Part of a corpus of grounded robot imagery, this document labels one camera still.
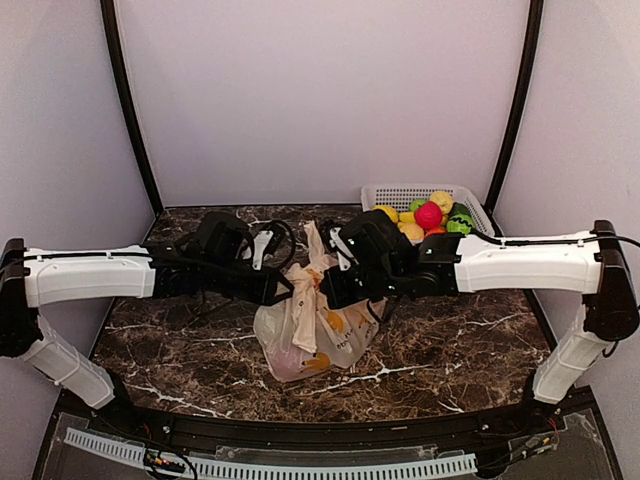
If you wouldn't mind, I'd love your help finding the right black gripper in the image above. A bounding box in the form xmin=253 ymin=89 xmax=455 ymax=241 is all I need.
xmin=319 ymin=262 xmax=403 ymax=308

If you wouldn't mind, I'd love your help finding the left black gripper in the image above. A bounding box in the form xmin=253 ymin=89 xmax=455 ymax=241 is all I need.
xmin=201 ymin=257 xmax=297 ymax=306

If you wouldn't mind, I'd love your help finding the banana print plastic bag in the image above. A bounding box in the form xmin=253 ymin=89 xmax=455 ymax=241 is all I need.
xmin=253 ymin=221 xmax=387 ymax=383

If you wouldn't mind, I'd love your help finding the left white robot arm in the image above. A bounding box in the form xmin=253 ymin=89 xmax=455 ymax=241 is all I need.
xmin=1 ymin=211 xmax=296 ymax=436

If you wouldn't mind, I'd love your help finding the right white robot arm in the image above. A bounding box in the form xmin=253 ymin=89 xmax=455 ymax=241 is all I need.
xmin=320 ymin=210 xmax=639 ymax=434

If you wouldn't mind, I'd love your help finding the orange toy fruit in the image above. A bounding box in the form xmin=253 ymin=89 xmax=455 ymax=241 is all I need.
xmin=424 ymin=227 xmax=448 ymax=239

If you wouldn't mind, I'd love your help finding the green toy fruit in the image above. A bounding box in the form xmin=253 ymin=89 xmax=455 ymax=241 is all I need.
xmin=409 ymin=198 xmax=428 ymax=212

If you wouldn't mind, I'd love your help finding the yellow toy fruit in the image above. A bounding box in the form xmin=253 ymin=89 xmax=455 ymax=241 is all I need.
xmin=429 ymin=190 xmax=454 ymax=215

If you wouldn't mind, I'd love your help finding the white plastic basket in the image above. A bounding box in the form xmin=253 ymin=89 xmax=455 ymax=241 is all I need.
xmin=359 ymin=183 xmax=496 ymax=241

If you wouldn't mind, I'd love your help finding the green watermelon toy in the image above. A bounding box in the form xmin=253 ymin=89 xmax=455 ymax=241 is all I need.
xmin=446 ymin=202 xmax=475 ymax=235

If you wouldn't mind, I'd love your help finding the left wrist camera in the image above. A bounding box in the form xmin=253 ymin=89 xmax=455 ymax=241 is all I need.
xmin=239 ymin=220 xmax=297 ymax=271

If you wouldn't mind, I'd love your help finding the black front rail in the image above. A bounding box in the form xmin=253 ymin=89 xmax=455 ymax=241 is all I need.
xmin=97 ymin=387 xmax=612 ymax=456

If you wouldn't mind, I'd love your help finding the white slotted cable duct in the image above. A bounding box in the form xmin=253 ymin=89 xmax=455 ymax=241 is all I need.
xmin=64 ymin=427 xmax=478 ymax=479

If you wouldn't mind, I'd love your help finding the right black frame post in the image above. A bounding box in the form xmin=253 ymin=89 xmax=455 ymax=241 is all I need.
xmin=484 ymin=0 xmax=544 ymax=216

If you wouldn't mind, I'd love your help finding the black frame post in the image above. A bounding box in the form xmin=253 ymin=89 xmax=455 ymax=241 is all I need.
xmin=484 ymin=0 xmax=544 ymax=216
xmin=100 ymin=0 xmax=165 ymax=217

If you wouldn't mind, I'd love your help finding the left black frame post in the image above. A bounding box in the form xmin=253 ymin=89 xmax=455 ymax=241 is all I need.
xmin=100 ymin=0 xmax=165 ymax=217

